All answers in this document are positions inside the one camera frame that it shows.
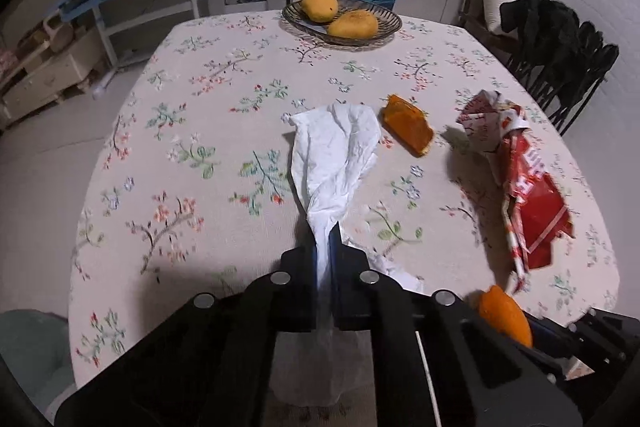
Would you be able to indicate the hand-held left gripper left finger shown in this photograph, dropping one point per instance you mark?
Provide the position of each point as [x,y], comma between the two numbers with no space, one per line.
[305,292]

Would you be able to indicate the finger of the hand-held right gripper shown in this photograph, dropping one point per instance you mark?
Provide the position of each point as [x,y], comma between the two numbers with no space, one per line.
[575,359]
[550,332]

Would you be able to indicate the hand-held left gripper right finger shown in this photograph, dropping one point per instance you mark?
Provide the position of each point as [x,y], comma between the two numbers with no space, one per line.
[350,297]

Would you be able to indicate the red and white wrapper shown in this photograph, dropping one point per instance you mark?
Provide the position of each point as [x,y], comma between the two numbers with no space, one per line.
[535,202]

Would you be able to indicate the white plastic bag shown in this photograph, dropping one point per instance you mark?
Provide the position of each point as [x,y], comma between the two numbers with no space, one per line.
[330,157]

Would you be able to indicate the orange snack packet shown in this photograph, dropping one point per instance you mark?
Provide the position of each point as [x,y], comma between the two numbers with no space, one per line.
[407,129]

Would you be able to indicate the floral tablecloth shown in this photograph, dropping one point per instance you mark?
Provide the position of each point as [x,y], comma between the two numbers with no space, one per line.
[200,207]

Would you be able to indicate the black folding chairs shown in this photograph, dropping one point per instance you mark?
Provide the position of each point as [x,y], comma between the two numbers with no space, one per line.
[575,72]

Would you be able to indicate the long yellow mango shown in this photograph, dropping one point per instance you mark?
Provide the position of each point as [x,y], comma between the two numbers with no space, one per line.
[352,24]

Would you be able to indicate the woven fruit basket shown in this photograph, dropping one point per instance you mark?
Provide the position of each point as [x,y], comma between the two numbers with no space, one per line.
[387,27]

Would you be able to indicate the pale green round object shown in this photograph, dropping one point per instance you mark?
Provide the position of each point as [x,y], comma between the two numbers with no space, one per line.
[30,357]

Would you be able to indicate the round yellow mango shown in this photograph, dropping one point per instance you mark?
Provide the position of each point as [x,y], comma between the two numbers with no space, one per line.
[319,6]

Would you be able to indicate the white plastic rod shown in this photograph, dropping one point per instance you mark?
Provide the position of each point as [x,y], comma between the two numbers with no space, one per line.
[102,89]

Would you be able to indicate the black garment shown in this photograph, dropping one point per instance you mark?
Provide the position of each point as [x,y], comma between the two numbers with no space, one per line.
[540,17]

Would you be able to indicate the white television stand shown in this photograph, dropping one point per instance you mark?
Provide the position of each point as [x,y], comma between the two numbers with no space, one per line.
[50,77]

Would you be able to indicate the beige kettlebell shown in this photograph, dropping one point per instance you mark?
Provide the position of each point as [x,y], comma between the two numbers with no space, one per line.
[60,34]

